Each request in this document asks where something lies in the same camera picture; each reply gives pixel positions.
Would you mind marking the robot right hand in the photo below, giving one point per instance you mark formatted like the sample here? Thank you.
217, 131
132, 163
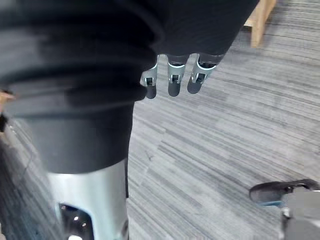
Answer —
82, 62

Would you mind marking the light wooden furniture leg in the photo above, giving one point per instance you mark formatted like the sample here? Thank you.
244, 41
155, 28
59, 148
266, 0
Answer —
259, 22

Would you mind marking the robot dark foot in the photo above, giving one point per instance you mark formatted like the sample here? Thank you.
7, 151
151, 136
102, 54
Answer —
268, 192

